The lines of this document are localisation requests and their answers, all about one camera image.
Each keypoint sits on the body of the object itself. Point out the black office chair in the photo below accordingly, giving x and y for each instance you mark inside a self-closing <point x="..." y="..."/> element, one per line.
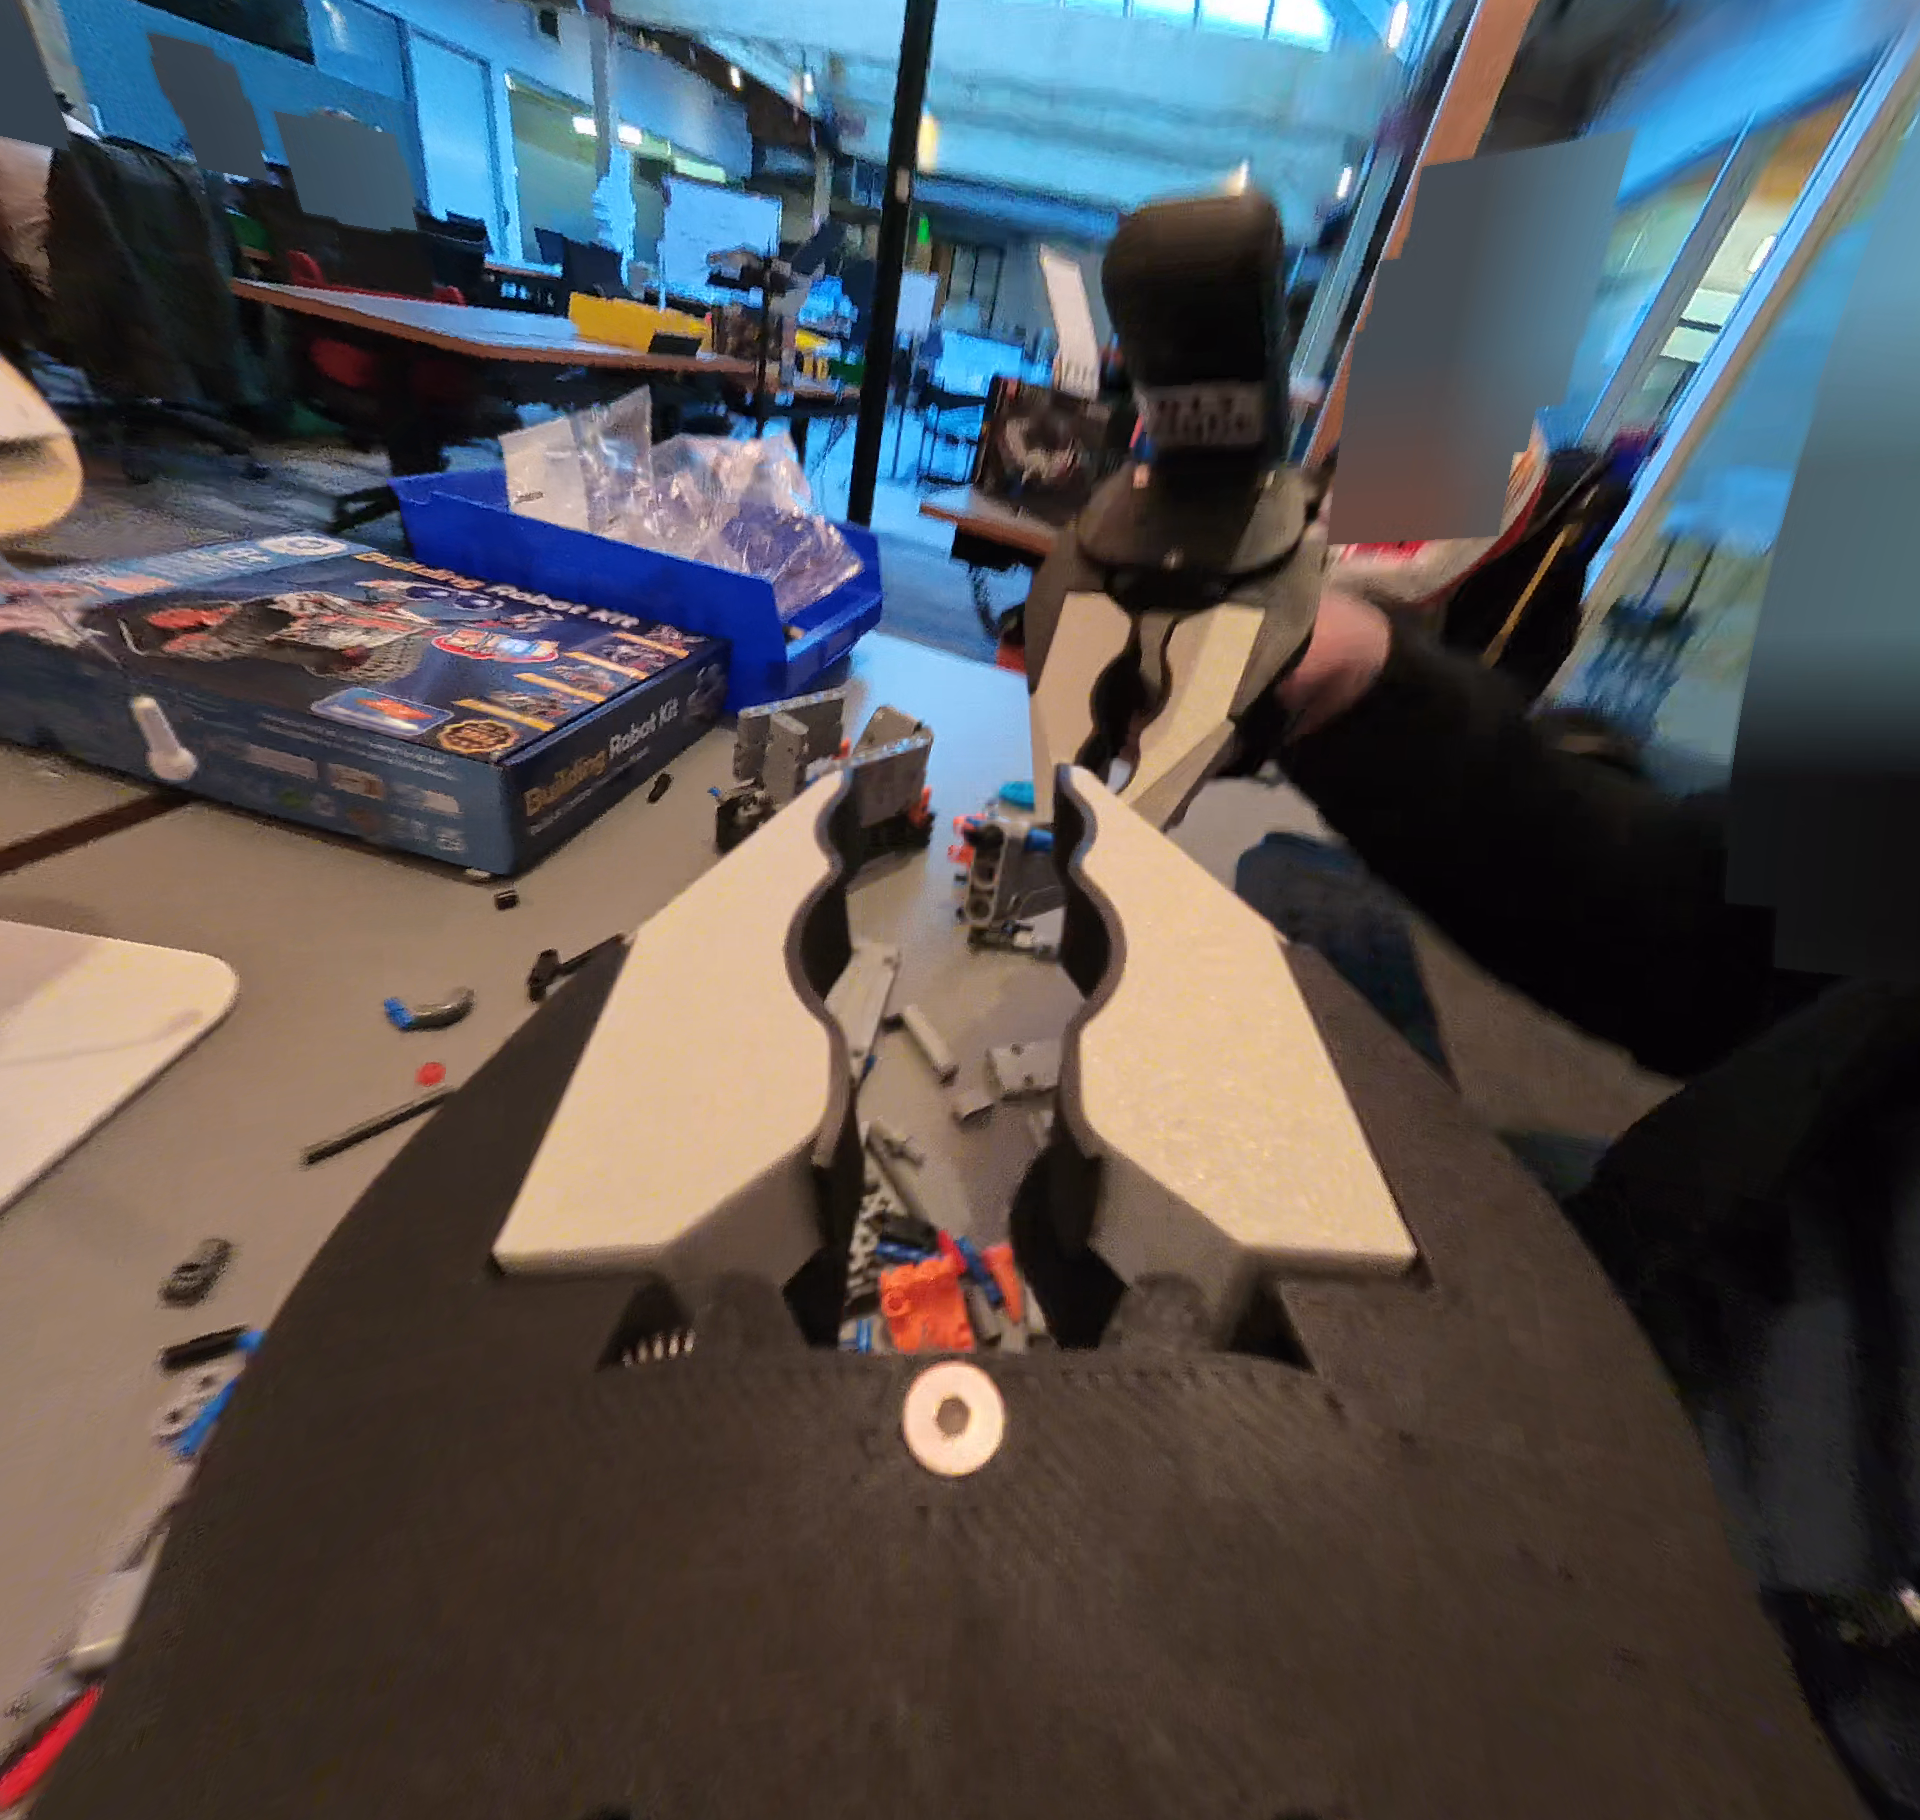
<point x="136" y="276"/>

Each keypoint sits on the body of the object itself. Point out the person's right hand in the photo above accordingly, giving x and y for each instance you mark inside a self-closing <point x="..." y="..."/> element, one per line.
<point x="1344" y="675"/>

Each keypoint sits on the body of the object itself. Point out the yellow plastic bin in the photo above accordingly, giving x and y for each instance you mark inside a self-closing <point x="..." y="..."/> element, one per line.
<point x="637" y="322"/>

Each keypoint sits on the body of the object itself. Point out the grey building kit robot assembly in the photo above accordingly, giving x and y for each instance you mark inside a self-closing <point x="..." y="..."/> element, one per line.
<point x="827" y="771"/>

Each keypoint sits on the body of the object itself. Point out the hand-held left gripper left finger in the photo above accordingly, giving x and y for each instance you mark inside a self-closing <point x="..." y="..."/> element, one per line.
<point x="661" y="1102"/>

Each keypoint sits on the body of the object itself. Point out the black support column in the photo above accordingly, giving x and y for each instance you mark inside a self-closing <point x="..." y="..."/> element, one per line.
<point x="895" y="202"/>

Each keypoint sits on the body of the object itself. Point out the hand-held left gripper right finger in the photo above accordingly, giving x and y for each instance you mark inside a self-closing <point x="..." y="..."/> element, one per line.
<point x="1246" y="1102"/>

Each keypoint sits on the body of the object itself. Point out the bundle of clear plastic bags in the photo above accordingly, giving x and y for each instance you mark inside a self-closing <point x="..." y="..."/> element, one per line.
<point x="690" y="502"/>

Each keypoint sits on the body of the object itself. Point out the blue plastic bin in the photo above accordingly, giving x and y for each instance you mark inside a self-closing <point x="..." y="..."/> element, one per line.
<point x="780" y="622"/>

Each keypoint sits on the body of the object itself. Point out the wooden office table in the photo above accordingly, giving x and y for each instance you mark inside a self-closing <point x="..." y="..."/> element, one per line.
<point x="481" y="322"/>

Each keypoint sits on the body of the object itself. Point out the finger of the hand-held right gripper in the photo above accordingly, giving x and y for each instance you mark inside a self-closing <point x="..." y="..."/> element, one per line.
<point x="1080" y="675"/>
<point x="1207" y="682"/>

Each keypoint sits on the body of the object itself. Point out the blue robot kit box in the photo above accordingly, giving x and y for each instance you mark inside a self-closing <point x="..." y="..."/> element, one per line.
<point x="331" y="682"/>

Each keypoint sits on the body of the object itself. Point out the person's right forearm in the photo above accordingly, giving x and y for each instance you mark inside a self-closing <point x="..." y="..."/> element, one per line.
<point x="1530" y="831"/>

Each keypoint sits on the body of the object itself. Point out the pile of small building pieces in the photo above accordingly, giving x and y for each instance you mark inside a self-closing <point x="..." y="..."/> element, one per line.
<point x="931" y="1282"/>

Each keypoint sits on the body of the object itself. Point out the orange and grey wing assembly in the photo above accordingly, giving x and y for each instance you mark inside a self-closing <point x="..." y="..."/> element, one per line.
<point x="1014" y="877"/>

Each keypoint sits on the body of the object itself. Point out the white booklet stand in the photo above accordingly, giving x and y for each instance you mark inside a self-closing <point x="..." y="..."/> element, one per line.
<point x="90" y="1041"/>

